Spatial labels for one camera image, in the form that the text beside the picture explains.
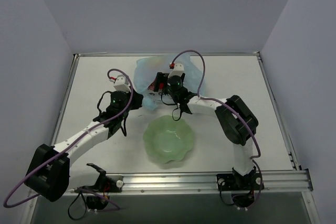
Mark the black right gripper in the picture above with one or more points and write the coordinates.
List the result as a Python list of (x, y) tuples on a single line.
[(160, 81)]

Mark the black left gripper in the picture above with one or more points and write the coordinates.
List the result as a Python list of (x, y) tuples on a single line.
[(137, 99)]

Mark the red fake pomegranate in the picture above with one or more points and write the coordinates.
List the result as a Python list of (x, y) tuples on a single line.
[(152, 87)]

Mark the light blue plastic bag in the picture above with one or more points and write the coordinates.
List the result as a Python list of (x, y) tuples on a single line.
[(147, 68)]

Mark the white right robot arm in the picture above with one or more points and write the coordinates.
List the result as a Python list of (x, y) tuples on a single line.
[(236, 119)]

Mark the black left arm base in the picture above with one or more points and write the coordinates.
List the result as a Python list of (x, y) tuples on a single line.
[(95, 196)]

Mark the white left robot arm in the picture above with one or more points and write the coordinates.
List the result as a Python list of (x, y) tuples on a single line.
[(49, 171)]

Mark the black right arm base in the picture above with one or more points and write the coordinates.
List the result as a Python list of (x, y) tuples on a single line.
[(239, 191)]

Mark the green flower-shaped glass bowl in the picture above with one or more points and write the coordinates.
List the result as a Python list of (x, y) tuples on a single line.
[(168, 143)]

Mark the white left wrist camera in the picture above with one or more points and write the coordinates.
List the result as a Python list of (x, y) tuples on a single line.
[(121, 83)]

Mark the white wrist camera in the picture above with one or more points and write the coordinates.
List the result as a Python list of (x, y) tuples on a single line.
[(177, 69), (121, 83)]

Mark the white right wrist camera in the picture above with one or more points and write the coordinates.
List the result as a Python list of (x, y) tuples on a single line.
[(177, 69)]

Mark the aluminium front rail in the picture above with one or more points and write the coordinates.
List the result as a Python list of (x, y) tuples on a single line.
[(206, 182)]

